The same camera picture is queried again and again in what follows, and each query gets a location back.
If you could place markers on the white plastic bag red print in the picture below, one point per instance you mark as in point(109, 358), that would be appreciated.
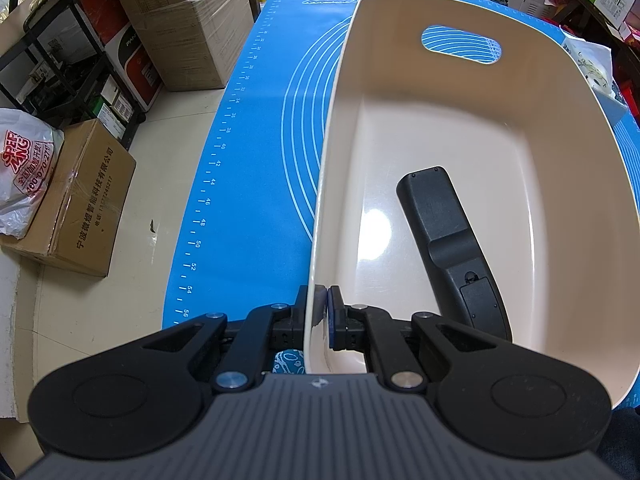
point(25, 170)

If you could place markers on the red and white appliance box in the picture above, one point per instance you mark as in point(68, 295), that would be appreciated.
point(135, 70)

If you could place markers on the cream plastic basket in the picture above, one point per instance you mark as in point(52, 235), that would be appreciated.
point(450, 125)

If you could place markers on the cardboard box with black print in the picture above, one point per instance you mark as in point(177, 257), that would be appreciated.
point(80, 200)

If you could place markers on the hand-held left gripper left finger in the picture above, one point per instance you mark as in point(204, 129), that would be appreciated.
point(295, 316)

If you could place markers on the plastic-wrapped cardboard box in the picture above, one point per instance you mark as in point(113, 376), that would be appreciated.
point(200, 35)

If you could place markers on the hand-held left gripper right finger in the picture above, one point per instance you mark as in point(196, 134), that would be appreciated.
point(331, 325)

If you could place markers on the blue silicone baking mat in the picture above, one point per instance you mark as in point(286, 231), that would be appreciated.
point(270, 160)

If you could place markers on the black remote control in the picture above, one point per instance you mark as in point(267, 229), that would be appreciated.
point(440, 215)

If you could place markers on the white floral tissue box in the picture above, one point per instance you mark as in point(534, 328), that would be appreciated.
point(595, 67)

